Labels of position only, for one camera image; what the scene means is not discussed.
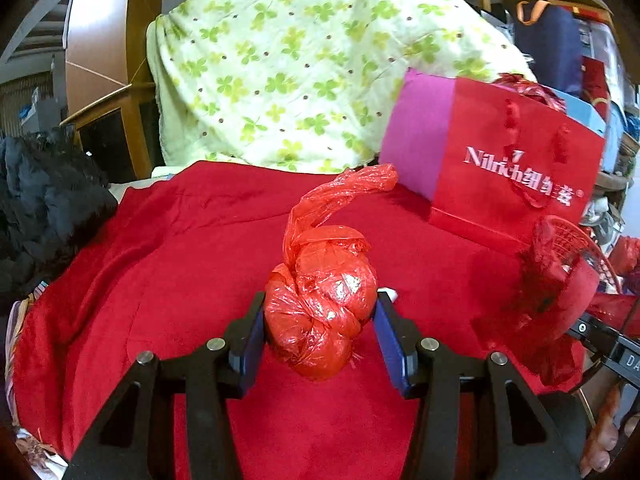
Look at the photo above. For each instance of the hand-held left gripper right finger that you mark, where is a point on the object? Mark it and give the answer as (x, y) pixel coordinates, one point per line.
(392, 345)

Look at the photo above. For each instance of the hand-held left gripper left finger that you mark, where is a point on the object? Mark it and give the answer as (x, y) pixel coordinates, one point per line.
(250, 350)

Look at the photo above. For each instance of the knotted red plastic bag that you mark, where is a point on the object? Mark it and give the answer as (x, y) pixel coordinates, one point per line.
(320, 310)

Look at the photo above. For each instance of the red plastic wrapper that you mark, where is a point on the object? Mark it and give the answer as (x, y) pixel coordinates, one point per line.
(540, 310)

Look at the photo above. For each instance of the red plastic mesh basket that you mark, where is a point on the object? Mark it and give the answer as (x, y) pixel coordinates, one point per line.
(595, 250)

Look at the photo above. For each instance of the person's right hand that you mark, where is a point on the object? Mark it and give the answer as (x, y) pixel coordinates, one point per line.
(600, 435)

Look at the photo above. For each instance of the large red plastic bag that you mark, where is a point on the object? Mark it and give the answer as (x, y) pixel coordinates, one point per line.
(627, 255)

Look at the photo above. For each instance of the red fleece blanket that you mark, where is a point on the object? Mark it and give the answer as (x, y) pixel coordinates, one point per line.
(175, 260)

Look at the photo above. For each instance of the striped cloth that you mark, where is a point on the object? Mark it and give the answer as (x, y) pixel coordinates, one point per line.
(15, 320)

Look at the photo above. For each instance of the light blue cardboard box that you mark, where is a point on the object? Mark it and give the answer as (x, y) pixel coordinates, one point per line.
(592, 112)

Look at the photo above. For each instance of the red paper gift bag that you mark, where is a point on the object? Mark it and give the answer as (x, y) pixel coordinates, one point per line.
(500, 130)

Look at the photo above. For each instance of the black puffer jacket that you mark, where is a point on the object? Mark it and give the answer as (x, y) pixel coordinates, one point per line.
(45, 210)

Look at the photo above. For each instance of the red patterned box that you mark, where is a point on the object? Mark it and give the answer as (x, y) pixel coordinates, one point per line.
(595, 80)

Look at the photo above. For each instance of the shiny red foil wrapper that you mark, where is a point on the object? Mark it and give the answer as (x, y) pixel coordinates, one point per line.
(530, 91)

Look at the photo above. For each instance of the green clover print quilt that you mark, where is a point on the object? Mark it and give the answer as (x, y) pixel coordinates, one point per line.
(300, 60)

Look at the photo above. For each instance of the brown wooden cabinet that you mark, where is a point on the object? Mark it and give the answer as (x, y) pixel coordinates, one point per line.
(100, 35)

